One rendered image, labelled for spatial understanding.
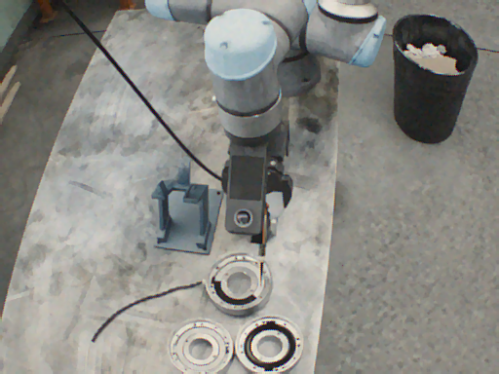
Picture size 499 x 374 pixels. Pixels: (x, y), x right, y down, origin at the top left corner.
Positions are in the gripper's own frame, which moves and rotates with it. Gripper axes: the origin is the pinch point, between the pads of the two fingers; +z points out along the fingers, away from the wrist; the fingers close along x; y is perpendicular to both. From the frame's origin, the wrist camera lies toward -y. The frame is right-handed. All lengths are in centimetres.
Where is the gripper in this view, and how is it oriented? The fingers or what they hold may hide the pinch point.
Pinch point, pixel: (261, 216)
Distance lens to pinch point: 85.0
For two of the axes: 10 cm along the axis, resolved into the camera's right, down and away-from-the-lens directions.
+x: -9.8, -1.0, 1.8
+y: 1.8, -8.3, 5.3
